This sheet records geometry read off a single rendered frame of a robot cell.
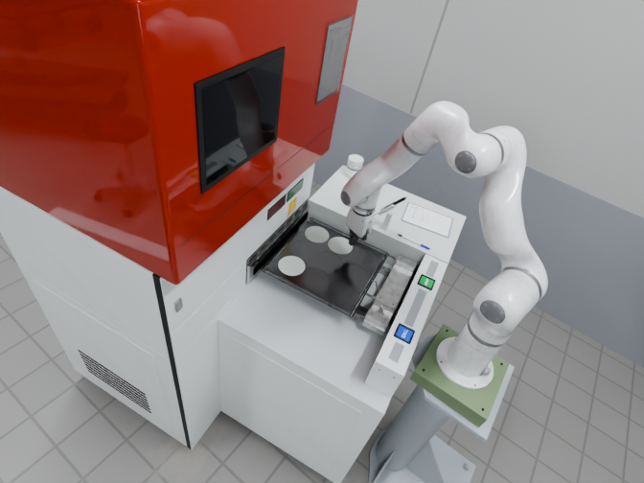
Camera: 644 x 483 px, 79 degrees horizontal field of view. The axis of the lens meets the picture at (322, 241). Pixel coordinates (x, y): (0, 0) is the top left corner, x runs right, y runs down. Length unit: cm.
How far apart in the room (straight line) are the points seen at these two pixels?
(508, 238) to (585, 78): 157
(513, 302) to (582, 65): 167
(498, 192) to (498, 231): 10
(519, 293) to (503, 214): 21
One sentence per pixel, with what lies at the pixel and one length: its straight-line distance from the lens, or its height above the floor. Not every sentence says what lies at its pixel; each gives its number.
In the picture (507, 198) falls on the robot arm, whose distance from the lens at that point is 107.
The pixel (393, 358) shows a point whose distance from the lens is 126.
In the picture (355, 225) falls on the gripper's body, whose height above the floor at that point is 107.
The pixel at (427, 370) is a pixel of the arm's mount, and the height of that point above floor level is 87.
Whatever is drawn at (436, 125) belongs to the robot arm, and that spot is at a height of 156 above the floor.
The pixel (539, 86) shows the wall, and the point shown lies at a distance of 258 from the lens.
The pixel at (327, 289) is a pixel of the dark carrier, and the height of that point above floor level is 90.
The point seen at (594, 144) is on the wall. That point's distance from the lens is 262.
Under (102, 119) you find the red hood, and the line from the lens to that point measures 82.
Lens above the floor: 198
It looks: 43 degrees down
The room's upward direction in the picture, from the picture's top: 13 degrees clockwise
